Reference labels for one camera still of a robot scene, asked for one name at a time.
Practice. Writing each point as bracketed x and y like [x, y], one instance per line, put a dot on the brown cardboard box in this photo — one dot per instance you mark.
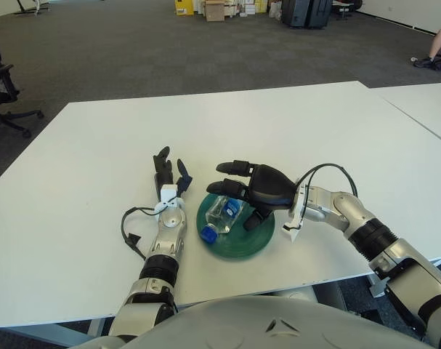
[215, 12]

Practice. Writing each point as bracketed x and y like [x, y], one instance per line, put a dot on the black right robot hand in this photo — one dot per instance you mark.
[271, 187]

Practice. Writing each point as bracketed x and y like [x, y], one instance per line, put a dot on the seated person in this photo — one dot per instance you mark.
[438, 43]

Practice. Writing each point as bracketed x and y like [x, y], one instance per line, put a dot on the green round plate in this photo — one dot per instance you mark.
[249, 243]

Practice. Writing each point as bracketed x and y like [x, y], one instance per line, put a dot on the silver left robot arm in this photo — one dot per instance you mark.
[167, 236]

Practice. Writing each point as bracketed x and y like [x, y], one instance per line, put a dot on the grey robot torso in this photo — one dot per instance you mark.
[242, 323]

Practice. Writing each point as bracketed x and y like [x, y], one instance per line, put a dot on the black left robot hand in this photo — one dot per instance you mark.
[163, 173]

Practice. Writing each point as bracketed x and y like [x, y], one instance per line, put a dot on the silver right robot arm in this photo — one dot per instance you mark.
[387, 251]

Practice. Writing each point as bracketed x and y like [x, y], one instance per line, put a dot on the black cabinet in background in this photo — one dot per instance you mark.
[319, 14]

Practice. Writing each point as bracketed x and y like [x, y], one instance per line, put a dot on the white plastic bag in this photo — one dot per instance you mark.
[275, 11]

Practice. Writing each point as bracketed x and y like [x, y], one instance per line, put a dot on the stack of white boxes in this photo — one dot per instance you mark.
[245, 7]

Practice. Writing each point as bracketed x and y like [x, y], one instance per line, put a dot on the white desk base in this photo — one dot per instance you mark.
[33, 6]

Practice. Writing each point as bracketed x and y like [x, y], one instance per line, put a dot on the yellow box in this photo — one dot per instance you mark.
[184, 7]

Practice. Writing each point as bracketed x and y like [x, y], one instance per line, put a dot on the clear bottle with blue cap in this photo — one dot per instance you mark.
[222, 216]

